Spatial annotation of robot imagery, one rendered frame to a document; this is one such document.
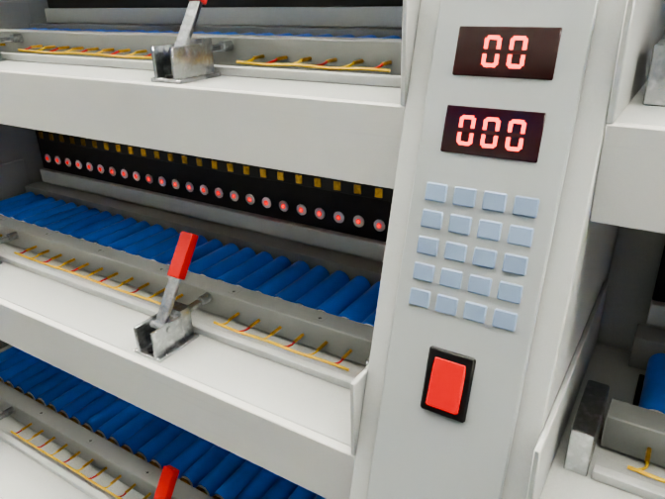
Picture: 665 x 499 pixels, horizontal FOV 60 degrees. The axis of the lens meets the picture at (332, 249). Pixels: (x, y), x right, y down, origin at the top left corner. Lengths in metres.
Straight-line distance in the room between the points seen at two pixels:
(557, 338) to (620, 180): 0.08
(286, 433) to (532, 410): 0.15
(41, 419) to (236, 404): 0.35
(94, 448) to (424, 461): 0.40
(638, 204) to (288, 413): 0.23
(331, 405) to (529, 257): 0.17
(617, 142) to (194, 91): 0.25
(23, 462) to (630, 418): 0.56
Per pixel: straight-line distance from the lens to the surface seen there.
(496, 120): 0.28
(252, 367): 0.42
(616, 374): 0.44
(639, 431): 0.37
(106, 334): 0.49
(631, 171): 0.28
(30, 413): 0.72
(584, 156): 0.28
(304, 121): 0.34
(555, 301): 0.28
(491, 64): 0.29
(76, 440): 0.66
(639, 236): 0.48
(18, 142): 0.86
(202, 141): 0.39
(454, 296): 0.29
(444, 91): 0.29
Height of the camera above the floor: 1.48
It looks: 11 degrees down
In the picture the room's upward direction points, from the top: 7 degrees clockwise
